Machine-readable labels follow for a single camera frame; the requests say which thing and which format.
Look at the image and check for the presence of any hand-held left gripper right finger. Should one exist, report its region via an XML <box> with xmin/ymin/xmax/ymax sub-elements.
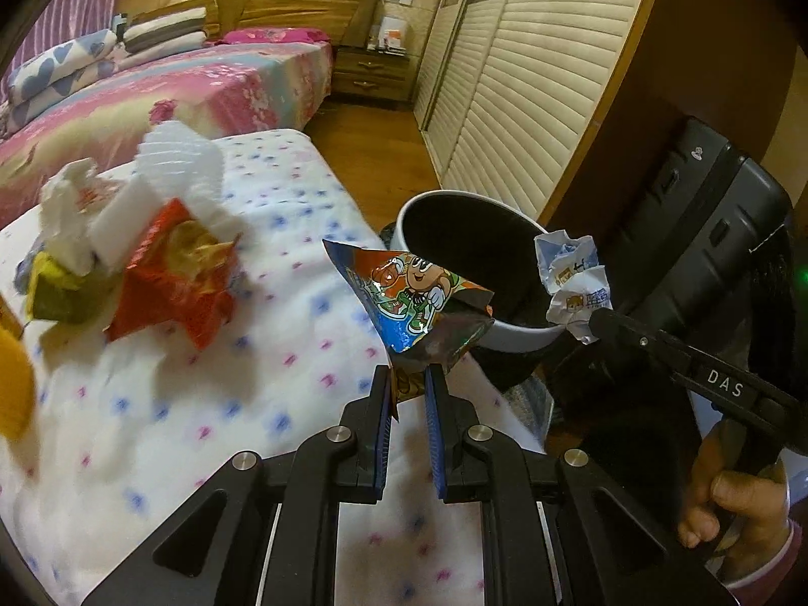
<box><xmin>424</xmin><ymin>366</ymin><xmax>733</xmax><ymax>606</ymax></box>

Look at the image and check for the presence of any person's right forearm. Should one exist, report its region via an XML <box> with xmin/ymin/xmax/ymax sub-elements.
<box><xmin>713</xmin><ymin>514</ymin><xmax>808</xmax><ymax>589</ymax></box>

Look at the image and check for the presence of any blue heart-patterned pillow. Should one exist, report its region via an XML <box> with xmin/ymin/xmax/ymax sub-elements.
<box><xmin>6</xmin><ymin>28</ymin><xmax>121</xmax><ymax>124</ymax></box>

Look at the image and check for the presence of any wooden nightstand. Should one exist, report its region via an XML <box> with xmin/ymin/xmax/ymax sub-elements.
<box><xmin>331</xmin><ymin>47</ymin><xmax>411</xmax><ymax>108</ymax></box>

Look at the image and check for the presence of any red snack packet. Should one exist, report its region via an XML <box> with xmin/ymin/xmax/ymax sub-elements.
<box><xmin>104</xmin><ymin>197</ymin><xmax>244</xmax><ymax>351</ymax></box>

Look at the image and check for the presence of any white plastic bag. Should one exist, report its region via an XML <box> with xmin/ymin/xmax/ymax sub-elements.
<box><xmin>38</xmin><ymin>161</ymin><xmax>98</xmax><ymax>269</ymax></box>

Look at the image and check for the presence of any person's right hand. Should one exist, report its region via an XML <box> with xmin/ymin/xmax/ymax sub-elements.
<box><xmin>678</xmin><ymin>420</ymin><xmax>793</xmax><ymax>550</ymax></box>

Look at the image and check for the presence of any grey white striped pillow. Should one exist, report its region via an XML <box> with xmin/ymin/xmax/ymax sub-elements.
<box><xmin>123</xmin><ymin>8</ymin><xmax>209</xmax><ymax>57</ymax></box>

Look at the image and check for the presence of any yellow green packet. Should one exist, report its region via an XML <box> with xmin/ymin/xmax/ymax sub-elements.
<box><xmin>28</xmin><ymin>251</ymin><xmax>124</xmax><ymax>324</ymax></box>

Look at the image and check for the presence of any white dotted mattress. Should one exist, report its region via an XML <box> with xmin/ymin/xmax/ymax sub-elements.
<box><xmin>0</xmin><ymin>129</ymin><xmax>544</xmax><ymax>606</ymax></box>

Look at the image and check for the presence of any pink floral pillow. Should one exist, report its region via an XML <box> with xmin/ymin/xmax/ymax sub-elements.
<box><xmin>221</xmin><ymin>26</ymin><xmax>330</xmax><ymax>45</ymax></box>

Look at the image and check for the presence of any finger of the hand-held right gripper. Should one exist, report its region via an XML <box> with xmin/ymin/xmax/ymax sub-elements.
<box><xmin>590</xmin><ymin>308</ymin><xmax>768</xmax><ymax>421</ymax></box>

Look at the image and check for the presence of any purple striped curtain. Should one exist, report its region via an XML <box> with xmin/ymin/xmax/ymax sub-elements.
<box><xmin>0</xmin><ymin>0</ymin><xmax>127</xmax><ymax>77</ymax></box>

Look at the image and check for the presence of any pink floral bed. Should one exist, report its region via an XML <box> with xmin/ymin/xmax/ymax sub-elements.
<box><xmin>0</xmin><ymin>41</ymin><xmax>334</xmax><ymax>228</ymax></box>

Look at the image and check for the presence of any white orange box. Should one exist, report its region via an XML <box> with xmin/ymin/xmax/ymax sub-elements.
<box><xmin>369</xmin><ymin>16</ymin><xmax>405</xmax><ymax>52</ymax></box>

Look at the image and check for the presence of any cartoon print snack packet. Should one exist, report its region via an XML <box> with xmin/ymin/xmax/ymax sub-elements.
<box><xmin>322</xmin><ymin>238</ymin><xmax>496</xmax><ymax>421</ymax></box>

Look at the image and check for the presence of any white blue wrapper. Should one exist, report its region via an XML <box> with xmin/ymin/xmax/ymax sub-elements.
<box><xmin>533</xmin><ymin>229</ymin><xmax>615</xmax><ymax>346</ymax></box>

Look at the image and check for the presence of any yellow plush teddy bear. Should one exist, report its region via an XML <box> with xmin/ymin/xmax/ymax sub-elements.
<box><xmin>0</xmin><ymin>322</ymin><xmax>37</xmax><ymax>443</ymax></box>

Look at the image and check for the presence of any louvred sliding door wardrobe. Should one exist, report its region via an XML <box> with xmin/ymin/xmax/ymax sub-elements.
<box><xmin>413</xmin><ymin>0</ymin><xmax>808</xmax><ymax>247</ymax></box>

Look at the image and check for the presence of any black hard suitcase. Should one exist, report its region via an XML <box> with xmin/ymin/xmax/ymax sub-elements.
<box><xmin>568</xmin><ymin>117</ymin><xmax>793</xmax><ymax>355</ymax></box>

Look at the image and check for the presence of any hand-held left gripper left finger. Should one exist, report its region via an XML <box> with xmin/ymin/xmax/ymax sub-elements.
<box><xmin>82</xmin><ymin>366</ymin><xmax>395</xmax><ymax>606</ymax></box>

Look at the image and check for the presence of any white round waste bin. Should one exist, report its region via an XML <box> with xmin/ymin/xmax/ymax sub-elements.
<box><xmin>386</xmin><ymin>189</ymin><xmax>569</xmax><ymax>356</ymax></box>

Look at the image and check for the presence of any wooden headboard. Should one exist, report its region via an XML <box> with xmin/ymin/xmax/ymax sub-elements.
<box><xmin>129</xmin><ymin>0</ymin><xmax>380</xmax><ymax>45</ymax></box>

